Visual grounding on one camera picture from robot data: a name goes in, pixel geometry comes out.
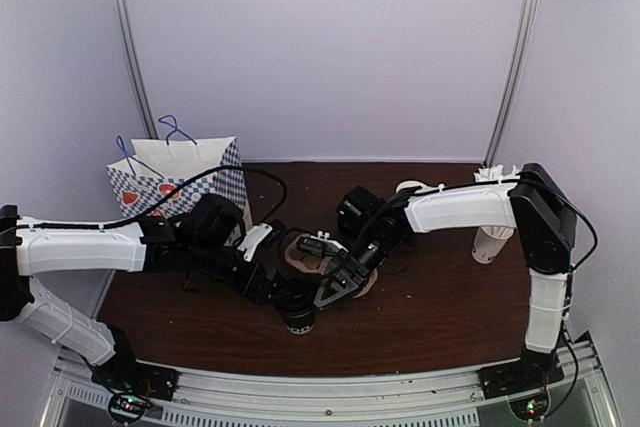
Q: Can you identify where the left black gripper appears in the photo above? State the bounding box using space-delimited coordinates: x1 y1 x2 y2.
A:
189 237 294 305

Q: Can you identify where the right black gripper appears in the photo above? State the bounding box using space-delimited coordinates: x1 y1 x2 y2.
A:
315 228 401 308

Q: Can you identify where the single black paper coffee cup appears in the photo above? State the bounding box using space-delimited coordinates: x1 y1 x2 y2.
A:
276 298 316 335

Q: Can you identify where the stack of paper coffee cups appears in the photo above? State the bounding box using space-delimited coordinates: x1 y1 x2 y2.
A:
395 180 433 193

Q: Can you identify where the black plastic cup lid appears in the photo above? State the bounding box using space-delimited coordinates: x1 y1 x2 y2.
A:
274 279 317 318

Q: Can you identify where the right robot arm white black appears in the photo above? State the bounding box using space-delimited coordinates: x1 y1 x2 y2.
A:
314 163 578 389

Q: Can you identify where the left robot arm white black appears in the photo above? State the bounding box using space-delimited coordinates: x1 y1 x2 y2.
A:
1 194 283 391

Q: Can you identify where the brown cardboard cup carrier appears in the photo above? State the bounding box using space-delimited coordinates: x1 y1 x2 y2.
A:
284 234 356 287

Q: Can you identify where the white cup holding straws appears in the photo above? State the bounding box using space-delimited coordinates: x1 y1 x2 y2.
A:
472 226 514 264

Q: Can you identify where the bundle of wrapped white straws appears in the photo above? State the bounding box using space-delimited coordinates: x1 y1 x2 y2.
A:
474 165 520 183

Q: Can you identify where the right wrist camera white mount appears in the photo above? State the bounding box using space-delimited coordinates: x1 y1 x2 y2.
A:
295 231 347 257

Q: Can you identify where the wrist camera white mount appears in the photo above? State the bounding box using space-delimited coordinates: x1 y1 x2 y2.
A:
236 219 286 262
295 231 347 257

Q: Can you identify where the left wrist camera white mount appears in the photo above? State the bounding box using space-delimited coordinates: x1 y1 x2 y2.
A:
236 219 286 262

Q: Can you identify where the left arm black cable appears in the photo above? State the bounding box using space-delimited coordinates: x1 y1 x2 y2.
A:
14 164 289 236

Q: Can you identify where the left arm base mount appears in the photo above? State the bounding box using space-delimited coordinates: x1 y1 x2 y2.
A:
90 362 179 401

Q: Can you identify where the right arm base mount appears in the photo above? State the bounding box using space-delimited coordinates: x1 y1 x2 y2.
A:
478 361 564 399

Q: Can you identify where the aluminium front rail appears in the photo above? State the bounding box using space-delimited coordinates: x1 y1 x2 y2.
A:
39 341 621 427

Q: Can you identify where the left aluminium frame post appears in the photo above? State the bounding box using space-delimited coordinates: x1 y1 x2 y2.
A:
114 0 158 139

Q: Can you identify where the aluminium frame post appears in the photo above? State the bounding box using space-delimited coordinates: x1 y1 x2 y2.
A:
114 0 158 139
483 0 539 166

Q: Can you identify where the right aluminium frame post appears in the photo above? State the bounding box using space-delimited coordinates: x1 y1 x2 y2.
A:
483 0 539 166

